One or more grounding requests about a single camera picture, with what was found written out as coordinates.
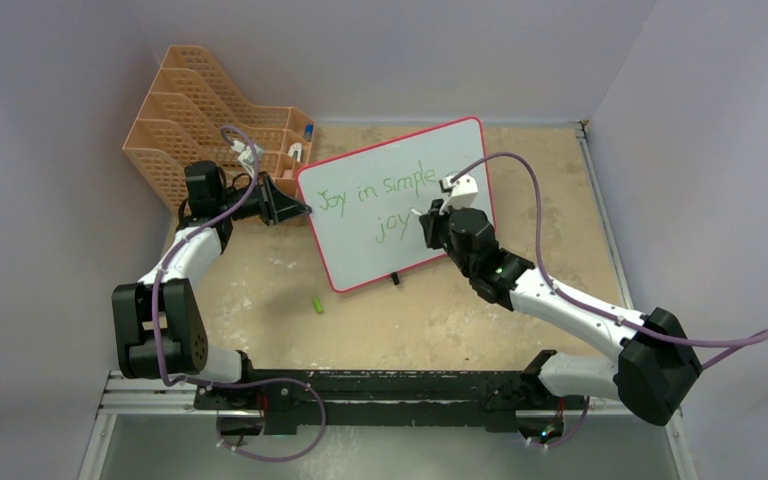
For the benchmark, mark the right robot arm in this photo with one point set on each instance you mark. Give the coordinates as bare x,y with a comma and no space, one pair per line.
645,362

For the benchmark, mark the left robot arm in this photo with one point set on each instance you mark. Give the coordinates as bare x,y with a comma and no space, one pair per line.
159,331

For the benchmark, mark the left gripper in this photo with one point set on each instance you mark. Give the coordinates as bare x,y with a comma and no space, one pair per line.
274,206

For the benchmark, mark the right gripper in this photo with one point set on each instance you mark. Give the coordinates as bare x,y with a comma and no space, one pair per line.
432,222

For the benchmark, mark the white stapler in organizer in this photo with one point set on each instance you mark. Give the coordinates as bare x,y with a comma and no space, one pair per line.
296,151

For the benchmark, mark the orange plastic file organizer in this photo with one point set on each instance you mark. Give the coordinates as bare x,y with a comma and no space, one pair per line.
179,122

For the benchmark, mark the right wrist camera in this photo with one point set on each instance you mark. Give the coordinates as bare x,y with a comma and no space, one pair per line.
460,192

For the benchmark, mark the aluminium base frame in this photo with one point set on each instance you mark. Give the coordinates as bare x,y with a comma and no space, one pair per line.
289,398

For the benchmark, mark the pink framed whiteboard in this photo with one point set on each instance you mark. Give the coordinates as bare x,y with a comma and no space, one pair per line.
361,200

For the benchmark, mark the green marker cap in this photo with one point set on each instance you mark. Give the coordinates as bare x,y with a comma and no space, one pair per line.
318,306

